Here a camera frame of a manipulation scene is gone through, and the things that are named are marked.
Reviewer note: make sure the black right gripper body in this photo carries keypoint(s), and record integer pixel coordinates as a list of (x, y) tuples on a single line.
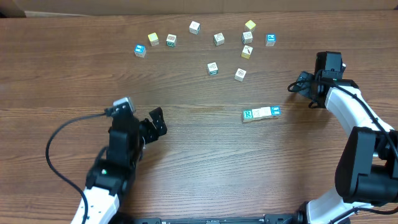
[(306, 92)]

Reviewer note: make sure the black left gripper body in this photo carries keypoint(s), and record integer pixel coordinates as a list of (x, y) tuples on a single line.
[(148, 133)]

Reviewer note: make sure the blue T umbrella block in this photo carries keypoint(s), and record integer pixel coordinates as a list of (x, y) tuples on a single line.
[(275, 111)]

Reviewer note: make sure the plain white wooden block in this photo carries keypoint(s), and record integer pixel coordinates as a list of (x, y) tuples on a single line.
[(266, 112)]

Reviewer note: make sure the green R letter block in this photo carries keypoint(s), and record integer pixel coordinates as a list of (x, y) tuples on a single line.
[(247, 116)]

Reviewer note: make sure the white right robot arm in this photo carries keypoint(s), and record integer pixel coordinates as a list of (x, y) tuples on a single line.
[(366, 175)]

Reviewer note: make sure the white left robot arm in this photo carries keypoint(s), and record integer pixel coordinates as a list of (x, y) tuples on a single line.
[(110, 178)]

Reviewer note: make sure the blue P letter block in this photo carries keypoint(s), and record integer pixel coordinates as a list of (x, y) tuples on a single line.
[(270, 40)]

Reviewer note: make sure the blue top block left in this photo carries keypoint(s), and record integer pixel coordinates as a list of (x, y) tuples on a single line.
[(140, 50)]

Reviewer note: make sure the green edged picture block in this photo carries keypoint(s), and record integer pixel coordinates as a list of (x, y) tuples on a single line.
[(212, 68)]

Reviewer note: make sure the white picture block lower right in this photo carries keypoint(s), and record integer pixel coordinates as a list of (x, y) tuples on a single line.
[(240, 74)]

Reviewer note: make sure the white picture block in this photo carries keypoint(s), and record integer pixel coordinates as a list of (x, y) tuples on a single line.
[(240, 74), (247, 37), (219, 39)]

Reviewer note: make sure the yellow block red picture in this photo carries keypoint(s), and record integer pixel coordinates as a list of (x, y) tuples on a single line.
[(246, 52)]

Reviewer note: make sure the yellow top block left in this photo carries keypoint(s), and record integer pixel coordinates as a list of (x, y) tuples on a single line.
[(153, 39)]

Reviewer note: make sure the green B picture block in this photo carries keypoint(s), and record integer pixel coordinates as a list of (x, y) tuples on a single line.
[(171, 40)]

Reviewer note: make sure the yellow top block right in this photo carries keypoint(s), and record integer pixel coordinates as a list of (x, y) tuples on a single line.
[(250, 26)]

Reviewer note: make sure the white butterfly block top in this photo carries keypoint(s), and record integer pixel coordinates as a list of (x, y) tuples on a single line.
[(194, 27)]

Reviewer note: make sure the white picture block centre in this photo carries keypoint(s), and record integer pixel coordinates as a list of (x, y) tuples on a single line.
[(219, 39)]

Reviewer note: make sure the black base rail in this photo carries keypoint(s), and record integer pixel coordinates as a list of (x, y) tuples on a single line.
[(289, 218)]

